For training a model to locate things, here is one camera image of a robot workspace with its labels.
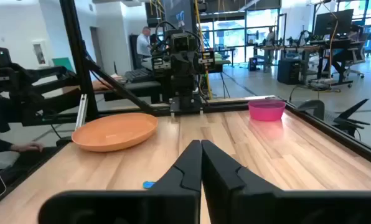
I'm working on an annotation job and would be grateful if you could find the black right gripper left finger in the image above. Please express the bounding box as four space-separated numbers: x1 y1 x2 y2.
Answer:
37 139 203 224

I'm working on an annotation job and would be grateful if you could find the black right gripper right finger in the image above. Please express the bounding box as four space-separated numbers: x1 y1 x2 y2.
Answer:
200 139 371 224

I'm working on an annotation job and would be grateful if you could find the black keyboard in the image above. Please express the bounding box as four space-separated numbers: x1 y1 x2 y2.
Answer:
124 68 154 83

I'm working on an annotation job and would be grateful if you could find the black side desk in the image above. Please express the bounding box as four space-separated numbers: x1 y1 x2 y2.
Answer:
103 80 162 103

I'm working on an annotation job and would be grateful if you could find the person's hand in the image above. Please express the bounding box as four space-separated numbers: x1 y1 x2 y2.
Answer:
91 79 115 91
10 141 45 153

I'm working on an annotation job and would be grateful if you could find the orange plastic plate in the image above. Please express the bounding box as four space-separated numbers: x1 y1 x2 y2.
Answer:
71 112 159 153

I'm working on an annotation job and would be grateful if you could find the black computer tower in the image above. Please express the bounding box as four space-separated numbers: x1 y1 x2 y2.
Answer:
277 58 303 85

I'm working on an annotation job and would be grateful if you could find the silver aluminium bar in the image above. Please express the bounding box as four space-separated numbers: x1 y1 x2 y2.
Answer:
75 93 88 131

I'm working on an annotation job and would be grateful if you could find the long work desk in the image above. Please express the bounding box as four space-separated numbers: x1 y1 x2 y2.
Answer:
253 39 365 88

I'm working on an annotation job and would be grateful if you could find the green board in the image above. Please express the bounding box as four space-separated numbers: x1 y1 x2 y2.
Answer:
52 57 76 73

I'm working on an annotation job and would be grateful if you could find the grey black office chair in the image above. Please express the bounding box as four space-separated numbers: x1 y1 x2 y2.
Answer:
296 98 371 138

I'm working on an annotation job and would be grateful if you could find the black computer monitor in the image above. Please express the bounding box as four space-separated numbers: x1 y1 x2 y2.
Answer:
313 8 355 37

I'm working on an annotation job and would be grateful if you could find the black machine rig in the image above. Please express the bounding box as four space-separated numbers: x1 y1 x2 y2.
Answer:
0 46 82 133

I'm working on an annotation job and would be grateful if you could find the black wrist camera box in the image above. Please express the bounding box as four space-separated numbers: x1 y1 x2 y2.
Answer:
169 30 199 52

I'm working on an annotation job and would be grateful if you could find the yellow hanging cable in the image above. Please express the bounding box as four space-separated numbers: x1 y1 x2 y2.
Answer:
194 0 214 100

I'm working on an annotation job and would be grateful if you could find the black frame brace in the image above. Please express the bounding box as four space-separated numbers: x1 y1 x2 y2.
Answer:
85 58 157 115

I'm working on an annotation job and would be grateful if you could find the black frame post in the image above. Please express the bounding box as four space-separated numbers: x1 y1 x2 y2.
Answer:
59 0 100 122

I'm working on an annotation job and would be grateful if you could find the white wall frame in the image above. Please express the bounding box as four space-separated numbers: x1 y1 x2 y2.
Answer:
31 39 50 68

